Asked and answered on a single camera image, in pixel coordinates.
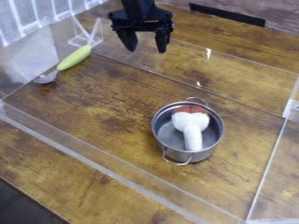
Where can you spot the clear acrylic right wall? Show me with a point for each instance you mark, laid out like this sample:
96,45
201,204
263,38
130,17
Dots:
275,204

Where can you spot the black strip on table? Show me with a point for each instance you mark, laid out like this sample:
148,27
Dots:
228,15

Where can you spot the silver steel pot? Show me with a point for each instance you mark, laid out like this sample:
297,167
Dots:
169,138

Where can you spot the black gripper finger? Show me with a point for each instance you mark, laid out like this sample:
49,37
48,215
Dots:
161,39
128,38

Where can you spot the white plush mushroom red cap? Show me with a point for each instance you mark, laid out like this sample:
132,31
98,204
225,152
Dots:
190,120

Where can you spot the spoon with green handle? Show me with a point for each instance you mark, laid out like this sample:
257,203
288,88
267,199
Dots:
70,61

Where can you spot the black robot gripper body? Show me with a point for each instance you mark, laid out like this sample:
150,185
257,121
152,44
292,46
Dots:
140,16

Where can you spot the clear acrylic barrier front wall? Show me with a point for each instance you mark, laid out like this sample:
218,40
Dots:
165,193

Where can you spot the clear acrylic triangle bracket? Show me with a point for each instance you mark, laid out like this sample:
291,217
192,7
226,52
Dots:
84,37

